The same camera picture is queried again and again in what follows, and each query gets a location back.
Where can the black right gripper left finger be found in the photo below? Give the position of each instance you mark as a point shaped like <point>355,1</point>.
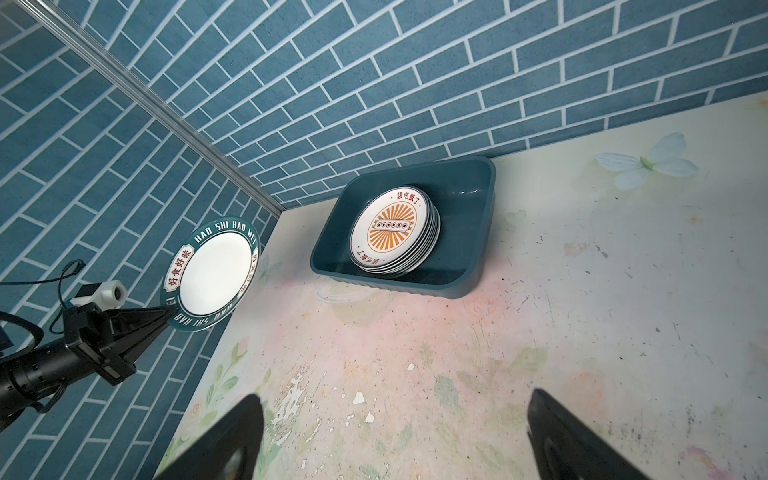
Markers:
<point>229,450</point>

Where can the green rim text plate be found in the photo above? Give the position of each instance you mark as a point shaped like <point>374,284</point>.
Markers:
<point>210,273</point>

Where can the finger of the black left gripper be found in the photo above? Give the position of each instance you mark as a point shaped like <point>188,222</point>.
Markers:
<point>132,331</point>

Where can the teal plastic bin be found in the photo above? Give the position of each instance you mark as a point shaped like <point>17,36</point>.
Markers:
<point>462,190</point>

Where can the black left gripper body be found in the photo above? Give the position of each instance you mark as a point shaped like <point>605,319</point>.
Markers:
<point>94,342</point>

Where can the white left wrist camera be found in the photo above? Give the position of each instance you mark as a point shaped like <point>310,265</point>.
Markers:
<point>106,295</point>

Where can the orange sunburst plate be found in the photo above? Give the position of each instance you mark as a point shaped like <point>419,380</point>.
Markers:
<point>395,232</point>

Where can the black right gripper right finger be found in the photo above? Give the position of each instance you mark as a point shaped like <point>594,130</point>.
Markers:
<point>566,448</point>

